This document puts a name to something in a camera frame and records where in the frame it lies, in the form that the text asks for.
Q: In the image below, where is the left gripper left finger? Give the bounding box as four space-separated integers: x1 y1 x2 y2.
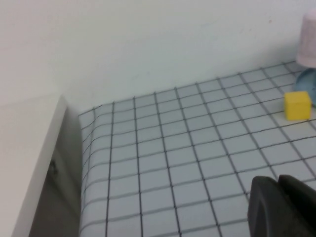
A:
247 175 307 237

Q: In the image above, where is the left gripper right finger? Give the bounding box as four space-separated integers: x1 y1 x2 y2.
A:
278 174 316 237

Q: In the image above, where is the blue cup stand with posts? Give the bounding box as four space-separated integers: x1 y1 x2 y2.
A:
294 67 316 107

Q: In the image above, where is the pink plastic cup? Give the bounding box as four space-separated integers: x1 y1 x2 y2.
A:
296 10 316 69

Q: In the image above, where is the yellow foam cube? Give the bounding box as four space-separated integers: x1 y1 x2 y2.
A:
283 90 313 121

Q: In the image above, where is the grid pattern tablecloth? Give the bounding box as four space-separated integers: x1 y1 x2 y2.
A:
78 60 316 237

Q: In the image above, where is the white side shelf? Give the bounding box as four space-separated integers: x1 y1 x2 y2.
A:
0 94 84 237

